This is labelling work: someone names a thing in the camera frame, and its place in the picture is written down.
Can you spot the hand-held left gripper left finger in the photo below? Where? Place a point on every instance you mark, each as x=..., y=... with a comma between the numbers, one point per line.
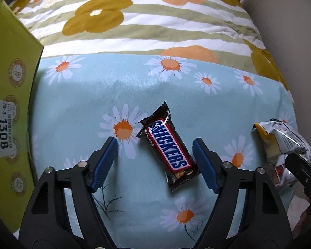
x=106, y=158

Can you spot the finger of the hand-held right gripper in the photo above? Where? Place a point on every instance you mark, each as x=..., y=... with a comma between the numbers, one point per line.
x=304, y=167

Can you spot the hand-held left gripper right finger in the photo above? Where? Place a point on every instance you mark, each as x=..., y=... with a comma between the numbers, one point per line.
x=204, y=160

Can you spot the red white snack packet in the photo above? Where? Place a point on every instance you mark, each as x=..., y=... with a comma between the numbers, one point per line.
x=282, y=173

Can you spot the silver yellow snack packet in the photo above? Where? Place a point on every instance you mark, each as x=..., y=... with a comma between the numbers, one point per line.
x=282, y=137

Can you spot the brown chocolate bar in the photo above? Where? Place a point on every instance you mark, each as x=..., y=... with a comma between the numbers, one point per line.
x=168, y=147

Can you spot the yellow-green cardboard box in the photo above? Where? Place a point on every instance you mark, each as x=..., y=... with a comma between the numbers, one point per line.
x=10, y=83

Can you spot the light blue daisy sheet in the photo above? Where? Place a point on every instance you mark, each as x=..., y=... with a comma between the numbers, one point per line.
x=93, y=90

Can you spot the floral striped pillow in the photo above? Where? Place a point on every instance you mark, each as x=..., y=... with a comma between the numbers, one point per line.
x=150, y=31

